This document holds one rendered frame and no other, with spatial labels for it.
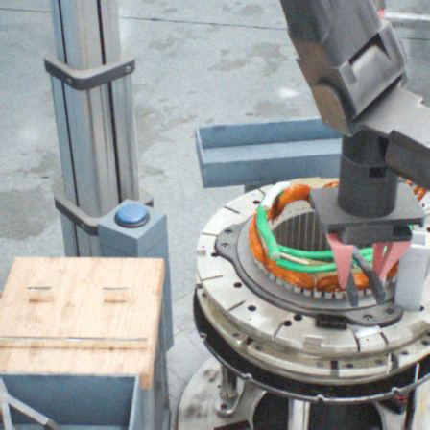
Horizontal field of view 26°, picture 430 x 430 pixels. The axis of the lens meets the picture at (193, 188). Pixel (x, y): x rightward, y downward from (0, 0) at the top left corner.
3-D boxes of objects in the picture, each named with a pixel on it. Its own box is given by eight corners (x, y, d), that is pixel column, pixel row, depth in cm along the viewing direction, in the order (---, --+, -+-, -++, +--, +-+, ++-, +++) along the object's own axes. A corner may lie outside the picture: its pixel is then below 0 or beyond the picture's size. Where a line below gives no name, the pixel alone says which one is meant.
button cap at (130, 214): (152, 213, 129) (152, 207, 128) (134, 228, 126) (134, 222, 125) (129, 204, 130) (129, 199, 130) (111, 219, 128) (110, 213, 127)
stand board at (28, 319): (151, 389, 100) (150, 373, 99) (-21, 386, 101) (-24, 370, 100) (164, 272, 117) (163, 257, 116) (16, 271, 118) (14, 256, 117)
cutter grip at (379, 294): (385, 305, 92) (386, 293, 91) (377, 305, 92) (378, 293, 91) (374, 281, 96) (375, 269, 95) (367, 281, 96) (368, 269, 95)
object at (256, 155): (342, 256, 160) (352, 114, 144) (356, 298, 151) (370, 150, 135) (200, 269, 158) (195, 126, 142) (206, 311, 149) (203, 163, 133)
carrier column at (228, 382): (236, 406, 130) (235, 293, 118) (218, 403, 130) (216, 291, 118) (238, 393, 132) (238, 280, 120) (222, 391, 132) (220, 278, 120)
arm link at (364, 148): (373, 79, 88) (331, 95, 85) (431, 103, 83) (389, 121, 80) (368, 142, 91) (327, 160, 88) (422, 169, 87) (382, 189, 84)
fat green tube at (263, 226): (279, 268, 101) (280, 253, 100) (245, 264, 102) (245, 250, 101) (295, 193, 113) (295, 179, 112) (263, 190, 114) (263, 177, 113)
